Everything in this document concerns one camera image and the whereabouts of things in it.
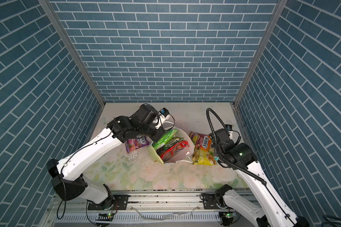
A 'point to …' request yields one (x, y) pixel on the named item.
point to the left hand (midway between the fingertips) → (167, 132)
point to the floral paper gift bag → (180, 157)
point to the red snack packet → (167, 152)
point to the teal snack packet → (216, 158)
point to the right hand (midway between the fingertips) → (225, 147)
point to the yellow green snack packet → (201, 157)
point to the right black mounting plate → (210, 201)
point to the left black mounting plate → (115, 202)
